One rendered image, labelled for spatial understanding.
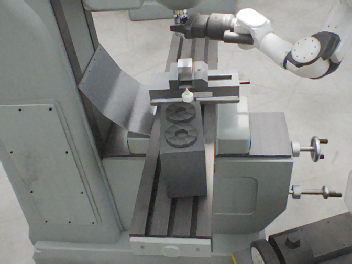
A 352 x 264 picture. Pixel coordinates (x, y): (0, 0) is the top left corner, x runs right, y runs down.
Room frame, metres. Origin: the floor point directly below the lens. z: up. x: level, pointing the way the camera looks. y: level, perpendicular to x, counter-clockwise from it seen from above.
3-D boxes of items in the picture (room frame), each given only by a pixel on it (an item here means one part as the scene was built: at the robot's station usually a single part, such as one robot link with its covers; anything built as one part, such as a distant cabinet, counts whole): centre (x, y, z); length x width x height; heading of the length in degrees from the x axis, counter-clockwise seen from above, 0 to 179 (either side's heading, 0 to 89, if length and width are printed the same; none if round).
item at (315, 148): (1.13, -0.55, 0.63); 0.16 x 0.12 x 0.12; 80
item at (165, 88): (1.22, -0.09, 0.99); 0.35 x 0.15 x 0.11; 82
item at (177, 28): (1.19, -0.05, 1.23); 0.06 x 0.02 x 0.03; 66
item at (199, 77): (1.22, -0.12, 1.02); 0.12 x 0.06 x 0.04; 172
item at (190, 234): (1.17, -0.06, 0.90); 1.24 x 0.23 x 0.08; 170
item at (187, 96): (1.11, -0.06, 0.99); 0.04 x 0.04 x 0.11
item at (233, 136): (1.22, -0.06, 0.79); 0.50 x 0.35 x 0.12; 80
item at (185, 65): (1.23, -0.06, 1.05); 0.06 x 0.05 x 0.06; 172
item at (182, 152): (0.82, -0.02, 1.03); 0.22 x 0.12 x 0.20; 176
